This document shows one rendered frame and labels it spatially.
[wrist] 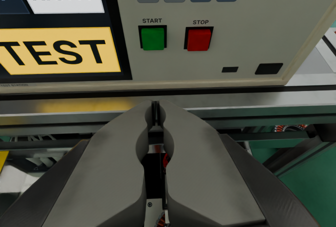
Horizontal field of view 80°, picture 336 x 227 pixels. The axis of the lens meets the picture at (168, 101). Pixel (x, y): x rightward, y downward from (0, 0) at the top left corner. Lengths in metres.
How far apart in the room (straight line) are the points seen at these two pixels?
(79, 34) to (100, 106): 0.08
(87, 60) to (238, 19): 0.13
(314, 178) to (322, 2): 0.53
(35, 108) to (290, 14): 0.25
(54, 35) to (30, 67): 0.05
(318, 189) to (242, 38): 0.54
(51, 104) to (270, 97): 0.23
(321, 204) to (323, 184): 0.05
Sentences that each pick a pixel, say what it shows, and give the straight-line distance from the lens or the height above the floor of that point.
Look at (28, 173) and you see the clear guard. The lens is 0.27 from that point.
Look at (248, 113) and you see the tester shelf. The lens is 0.24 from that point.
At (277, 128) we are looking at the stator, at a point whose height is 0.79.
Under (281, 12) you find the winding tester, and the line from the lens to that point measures 0.19.
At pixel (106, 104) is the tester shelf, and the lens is 0.22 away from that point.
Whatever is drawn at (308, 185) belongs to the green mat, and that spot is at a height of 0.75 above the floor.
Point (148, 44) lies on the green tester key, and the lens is 0.17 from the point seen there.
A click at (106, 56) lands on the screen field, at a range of 0.19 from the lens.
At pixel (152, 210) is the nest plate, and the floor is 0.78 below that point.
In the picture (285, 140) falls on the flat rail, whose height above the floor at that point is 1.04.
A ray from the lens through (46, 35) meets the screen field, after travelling 0.19.
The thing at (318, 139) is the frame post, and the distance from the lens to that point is 0.34.
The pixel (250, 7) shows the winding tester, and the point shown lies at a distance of 0.18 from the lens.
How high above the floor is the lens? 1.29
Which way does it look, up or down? 55 degrees down
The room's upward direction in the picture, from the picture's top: 1 degrees clockwise
